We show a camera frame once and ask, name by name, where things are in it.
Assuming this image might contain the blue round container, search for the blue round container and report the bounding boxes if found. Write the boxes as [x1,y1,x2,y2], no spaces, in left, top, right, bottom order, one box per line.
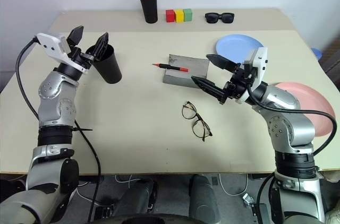
[310,47,323,62]

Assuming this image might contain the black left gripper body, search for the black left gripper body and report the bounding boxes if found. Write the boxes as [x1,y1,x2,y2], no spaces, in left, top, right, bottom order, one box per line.
[67,46,96,63]

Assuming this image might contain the blue plastic plate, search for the blue plastic plate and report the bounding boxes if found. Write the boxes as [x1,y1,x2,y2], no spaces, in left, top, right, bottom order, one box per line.
[215,34,265,64]

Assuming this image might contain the tortoiseshell eyeglasses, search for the tortoiseshell eyeglasses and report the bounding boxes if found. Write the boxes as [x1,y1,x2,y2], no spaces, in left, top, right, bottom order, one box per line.
[182,101,213,142]

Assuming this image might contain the dark rounded base shape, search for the dark rounded base shape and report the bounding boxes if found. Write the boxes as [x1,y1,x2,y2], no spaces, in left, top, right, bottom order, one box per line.
[105,214,198,224]

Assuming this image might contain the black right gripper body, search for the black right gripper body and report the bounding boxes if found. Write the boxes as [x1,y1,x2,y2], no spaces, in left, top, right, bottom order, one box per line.
[222,63,260,100]

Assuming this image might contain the tall black pen holder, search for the tall black pen holder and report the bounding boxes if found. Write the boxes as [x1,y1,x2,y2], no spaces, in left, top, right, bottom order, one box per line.
[140,0,159,24]

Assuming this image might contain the dark brown furniture piece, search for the dark brown furniture piece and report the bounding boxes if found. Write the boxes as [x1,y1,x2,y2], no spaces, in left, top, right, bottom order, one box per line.
[318,37,340,82]

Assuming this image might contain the black sunglasses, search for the black sunglasses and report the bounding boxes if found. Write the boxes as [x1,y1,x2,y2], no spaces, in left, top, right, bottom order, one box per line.
[204,12,235,25]

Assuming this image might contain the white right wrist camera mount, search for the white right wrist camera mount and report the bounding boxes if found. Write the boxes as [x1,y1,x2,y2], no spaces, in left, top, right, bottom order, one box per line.
[237,47,268,104]

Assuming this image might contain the grey cloth pad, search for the grey cloth pad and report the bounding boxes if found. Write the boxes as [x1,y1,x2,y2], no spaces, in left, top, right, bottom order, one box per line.
[163,54,210,89]

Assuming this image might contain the yellow wooden block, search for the yellow wooden block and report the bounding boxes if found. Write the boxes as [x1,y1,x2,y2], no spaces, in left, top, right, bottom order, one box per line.
[174,9,185,23]

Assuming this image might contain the black plastic cup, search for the black plastic cup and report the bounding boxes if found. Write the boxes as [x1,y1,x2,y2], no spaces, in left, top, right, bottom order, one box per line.
[85,44,123,84]

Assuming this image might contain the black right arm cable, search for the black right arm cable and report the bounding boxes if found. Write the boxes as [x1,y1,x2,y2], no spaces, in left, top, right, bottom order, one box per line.
[245,83,338,224]

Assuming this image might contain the red and black marker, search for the red and black marker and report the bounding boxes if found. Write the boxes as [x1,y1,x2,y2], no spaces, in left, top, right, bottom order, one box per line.
[152,63,189,73]

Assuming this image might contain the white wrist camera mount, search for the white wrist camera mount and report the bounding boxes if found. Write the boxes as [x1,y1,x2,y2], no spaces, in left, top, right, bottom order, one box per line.
[36,32,90,73]
[237,47,268,104]

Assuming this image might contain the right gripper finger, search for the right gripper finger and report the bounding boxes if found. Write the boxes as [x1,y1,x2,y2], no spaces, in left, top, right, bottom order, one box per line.
[190,75,230,105]
[206,54,241,73]

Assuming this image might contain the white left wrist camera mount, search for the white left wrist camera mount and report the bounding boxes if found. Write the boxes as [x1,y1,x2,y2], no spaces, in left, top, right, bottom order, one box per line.
[36,32,90,73]

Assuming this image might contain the dark grey rounded shape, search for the dark grey rounded shape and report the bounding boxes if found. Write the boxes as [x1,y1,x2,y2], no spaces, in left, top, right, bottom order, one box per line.
[116,178,158,220]
[189,174,222,224]

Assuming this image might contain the pink plastic plate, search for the pink plastic plate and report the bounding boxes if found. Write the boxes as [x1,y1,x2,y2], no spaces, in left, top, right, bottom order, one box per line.
[273,81,335,137]

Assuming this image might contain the white floor cable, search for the white floor cable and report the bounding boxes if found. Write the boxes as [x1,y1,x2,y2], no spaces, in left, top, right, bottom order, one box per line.
[217,173,249,196]
[115,174,141,191]

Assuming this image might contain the red wooden block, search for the red wooden block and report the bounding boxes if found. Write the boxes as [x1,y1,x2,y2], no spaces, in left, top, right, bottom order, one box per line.
[165,9,176,23]

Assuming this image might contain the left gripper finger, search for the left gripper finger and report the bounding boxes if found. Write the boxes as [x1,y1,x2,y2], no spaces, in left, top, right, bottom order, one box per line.
[65,25,85,47]
[92,32,110,62]

